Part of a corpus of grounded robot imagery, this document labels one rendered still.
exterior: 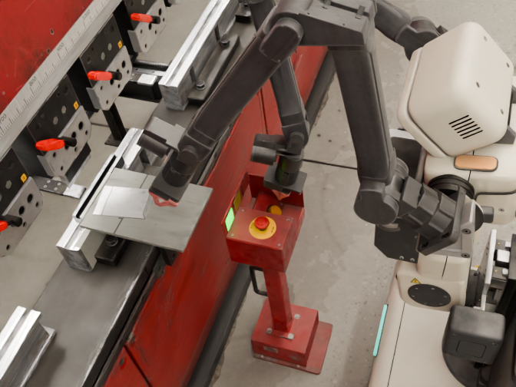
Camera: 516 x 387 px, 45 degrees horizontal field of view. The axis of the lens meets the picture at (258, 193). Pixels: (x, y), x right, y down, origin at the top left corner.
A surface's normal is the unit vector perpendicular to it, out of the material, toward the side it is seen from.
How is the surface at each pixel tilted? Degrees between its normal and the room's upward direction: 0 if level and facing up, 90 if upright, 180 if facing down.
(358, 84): 91
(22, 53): 90
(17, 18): 90
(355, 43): 92
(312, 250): 0
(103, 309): 0
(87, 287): 0
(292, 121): 72
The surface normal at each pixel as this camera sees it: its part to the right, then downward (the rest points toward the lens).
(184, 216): -0.11, -0.62
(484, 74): 0.62, -0.29
